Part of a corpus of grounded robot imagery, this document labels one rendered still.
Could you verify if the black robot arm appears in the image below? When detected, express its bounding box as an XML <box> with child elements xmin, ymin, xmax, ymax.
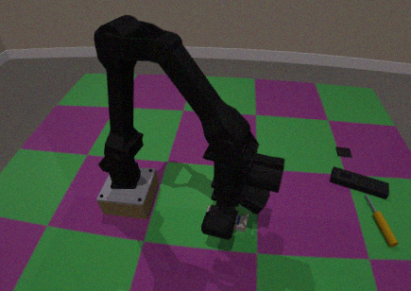
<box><xmin>94</xmin><ymin>15</ymin><xmax>284</xmax><ymax>214</ymax></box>

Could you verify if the blue and silver battery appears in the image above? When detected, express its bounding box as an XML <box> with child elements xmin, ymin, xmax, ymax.
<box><xmin>234</xmin><ymin>215</ymin><xmax>241</xmax><ymax>225</ymax></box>

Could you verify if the yellow-handled screwdriver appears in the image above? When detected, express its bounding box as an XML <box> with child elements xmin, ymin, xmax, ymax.
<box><xmin>365</xmin><ymin>195</ymin><xmax>399</xmax><ymax>248</ymax></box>

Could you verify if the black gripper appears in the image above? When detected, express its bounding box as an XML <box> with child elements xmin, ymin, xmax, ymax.
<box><xmin>201</xmin><ymin>172</ymin><xmax>246</xmax><ymax>239</ymax></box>

